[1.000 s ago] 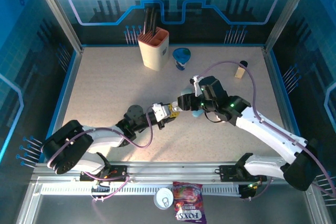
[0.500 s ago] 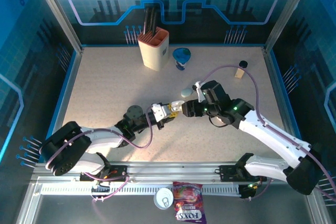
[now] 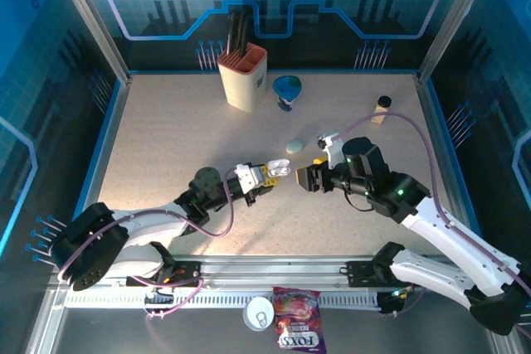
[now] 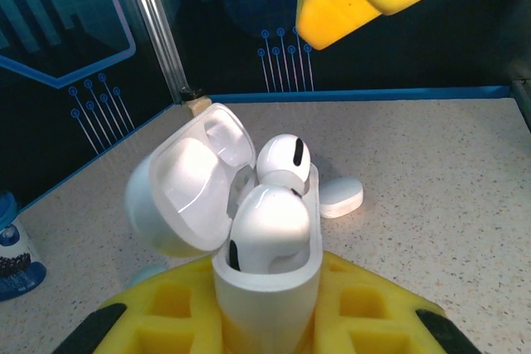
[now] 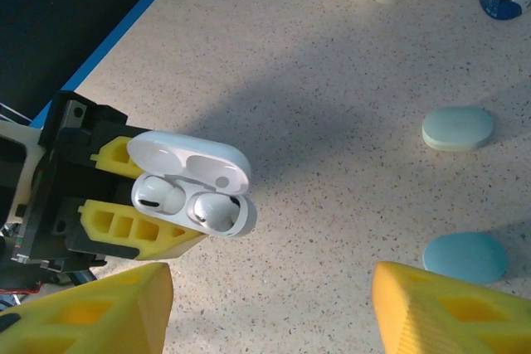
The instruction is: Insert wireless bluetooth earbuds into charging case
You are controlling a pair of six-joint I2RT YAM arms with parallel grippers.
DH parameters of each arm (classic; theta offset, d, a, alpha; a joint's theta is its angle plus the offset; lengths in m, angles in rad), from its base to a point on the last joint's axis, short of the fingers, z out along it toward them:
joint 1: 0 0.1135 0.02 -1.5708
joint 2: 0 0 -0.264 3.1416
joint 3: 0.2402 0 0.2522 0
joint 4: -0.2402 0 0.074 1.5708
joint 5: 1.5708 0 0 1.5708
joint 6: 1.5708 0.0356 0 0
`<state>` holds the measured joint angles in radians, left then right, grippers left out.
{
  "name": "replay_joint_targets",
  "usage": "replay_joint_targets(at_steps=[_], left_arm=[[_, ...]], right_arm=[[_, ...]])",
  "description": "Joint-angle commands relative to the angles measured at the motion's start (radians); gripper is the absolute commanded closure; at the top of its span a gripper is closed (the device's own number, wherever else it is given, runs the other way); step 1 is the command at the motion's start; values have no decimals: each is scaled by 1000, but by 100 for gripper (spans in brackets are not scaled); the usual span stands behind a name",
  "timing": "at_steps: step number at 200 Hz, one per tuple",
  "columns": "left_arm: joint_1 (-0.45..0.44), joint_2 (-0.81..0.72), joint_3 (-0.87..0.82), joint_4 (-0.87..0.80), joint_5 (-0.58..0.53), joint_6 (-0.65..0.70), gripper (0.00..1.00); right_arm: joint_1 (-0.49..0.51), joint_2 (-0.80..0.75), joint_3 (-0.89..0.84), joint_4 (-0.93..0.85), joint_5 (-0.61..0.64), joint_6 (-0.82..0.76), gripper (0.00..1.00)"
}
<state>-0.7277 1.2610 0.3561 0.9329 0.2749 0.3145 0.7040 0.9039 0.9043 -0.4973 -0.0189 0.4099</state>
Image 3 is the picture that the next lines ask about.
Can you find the white square earbud case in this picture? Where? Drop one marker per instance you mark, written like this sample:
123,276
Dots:
279,161

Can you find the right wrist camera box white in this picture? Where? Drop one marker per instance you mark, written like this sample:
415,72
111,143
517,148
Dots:
334,155

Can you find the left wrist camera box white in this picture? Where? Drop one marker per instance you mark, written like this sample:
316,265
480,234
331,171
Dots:
249,177

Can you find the spice bottle black cap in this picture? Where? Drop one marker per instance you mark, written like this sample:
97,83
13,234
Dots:
383,102

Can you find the small black controller box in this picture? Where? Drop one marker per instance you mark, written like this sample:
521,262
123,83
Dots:
392,302

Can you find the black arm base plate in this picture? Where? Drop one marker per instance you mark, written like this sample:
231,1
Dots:
361,273
186,273

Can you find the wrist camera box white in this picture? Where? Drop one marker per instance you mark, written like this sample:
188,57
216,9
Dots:
334,155
249,177

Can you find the aluminium frame post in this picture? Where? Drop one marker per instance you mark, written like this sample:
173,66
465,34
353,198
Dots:
452,18
91,18

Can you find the white round can lid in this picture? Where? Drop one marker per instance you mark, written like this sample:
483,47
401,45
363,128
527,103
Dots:
253,308

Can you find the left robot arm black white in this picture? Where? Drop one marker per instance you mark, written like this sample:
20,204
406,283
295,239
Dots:
153,221

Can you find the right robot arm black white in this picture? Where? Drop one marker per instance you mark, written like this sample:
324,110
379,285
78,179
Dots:
448,238

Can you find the purple candy bag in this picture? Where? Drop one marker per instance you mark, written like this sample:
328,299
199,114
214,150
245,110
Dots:
296,321

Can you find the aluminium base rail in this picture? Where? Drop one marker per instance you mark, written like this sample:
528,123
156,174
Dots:
269,269

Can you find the pale mint earbud case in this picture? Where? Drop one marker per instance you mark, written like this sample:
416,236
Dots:
294,147

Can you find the blue lidded plastic cup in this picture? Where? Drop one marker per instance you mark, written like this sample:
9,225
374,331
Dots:
286,86

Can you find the beige knife block orange rim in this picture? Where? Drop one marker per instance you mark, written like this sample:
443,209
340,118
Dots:
245,84

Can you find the aluminium side rail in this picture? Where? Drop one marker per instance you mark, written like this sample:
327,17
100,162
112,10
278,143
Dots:
117,109
433,122

